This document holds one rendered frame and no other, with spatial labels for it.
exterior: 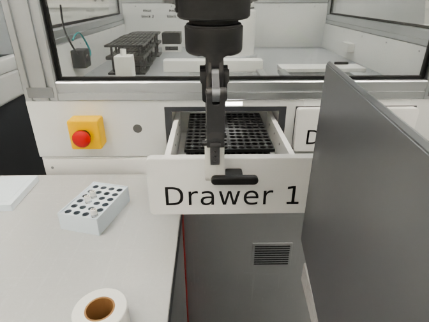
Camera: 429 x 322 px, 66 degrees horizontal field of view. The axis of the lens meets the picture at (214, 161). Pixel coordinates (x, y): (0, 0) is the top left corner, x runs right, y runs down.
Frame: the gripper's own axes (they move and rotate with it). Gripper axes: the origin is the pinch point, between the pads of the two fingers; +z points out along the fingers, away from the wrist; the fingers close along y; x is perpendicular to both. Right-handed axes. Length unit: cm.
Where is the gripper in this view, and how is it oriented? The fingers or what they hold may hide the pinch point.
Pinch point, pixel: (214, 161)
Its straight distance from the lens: 52.1
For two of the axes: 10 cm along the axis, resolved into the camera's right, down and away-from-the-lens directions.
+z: 0.0, 8.8, 4.8
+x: 10.0, -0.2, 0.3
